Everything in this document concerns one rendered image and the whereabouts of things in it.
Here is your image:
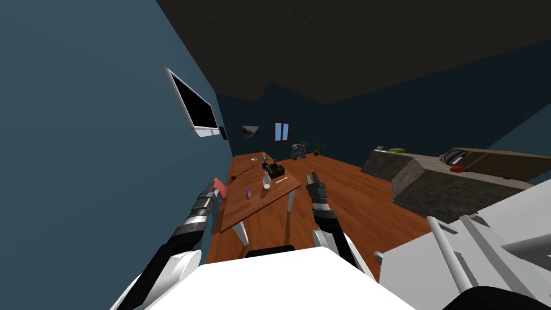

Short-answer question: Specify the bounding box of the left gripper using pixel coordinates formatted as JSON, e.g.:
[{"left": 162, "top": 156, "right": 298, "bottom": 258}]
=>
[{"left": 202, "top": 180, "right": 220, "bottom": 201}]

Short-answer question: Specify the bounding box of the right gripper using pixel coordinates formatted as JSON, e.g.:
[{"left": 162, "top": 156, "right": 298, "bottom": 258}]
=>
[{"left": 306, "top": 172, "right": 329, "bottom": 202}]

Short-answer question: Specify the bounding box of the pink object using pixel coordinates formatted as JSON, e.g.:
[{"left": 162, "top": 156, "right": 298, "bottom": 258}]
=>
[{"left": 214, "top": 177, "right": 229, "bottom": 200}]

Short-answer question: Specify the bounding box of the dark grey machine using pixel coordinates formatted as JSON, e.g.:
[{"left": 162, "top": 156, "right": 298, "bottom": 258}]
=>
[{"left": 290, "top": 140, "right": 309, "bottom": 161}]

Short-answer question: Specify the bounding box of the black bat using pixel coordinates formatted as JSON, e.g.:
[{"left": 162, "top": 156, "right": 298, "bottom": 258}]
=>
[{"left": 230, "top": 165, "right": 260, "bottom": 181}]

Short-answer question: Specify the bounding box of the black box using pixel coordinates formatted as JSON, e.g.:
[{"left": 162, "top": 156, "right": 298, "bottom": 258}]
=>
[{"left": 265, "top": 162, "right": 286, "bottom": 180}]

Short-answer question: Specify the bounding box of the wooden table with white legs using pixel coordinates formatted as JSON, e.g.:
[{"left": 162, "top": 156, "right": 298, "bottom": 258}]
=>
[{"left": 218, "top": 151, "right": 302, "bottom": 248}]

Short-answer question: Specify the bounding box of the red framed window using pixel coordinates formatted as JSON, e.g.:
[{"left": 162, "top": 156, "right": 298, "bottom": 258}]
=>
[{"left": 273, "top": 121, "right": 291, "bottom": 143}]

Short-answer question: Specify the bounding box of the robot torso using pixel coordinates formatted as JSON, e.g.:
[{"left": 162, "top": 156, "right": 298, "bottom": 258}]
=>
[{"left": 142, "top": 244, "right": 416, "bottom": 310}]

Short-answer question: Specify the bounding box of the grey brown sofa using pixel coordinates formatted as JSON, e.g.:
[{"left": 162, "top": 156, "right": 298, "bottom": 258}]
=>
[{"left": 359, "top": 147, "right": 535, "bottom": 224}]

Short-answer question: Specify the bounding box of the brown cabinet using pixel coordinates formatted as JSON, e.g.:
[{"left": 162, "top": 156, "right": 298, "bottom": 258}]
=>
[{"left": 438, "top": 147, "right": 551, "bottom": 182}]

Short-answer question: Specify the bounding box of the white framed wall television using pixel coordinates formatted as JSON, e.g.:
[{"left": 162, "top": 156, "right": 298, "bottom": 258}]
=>
[{"left": 163, "top": 66, "right": 221, "bottom": 139}]

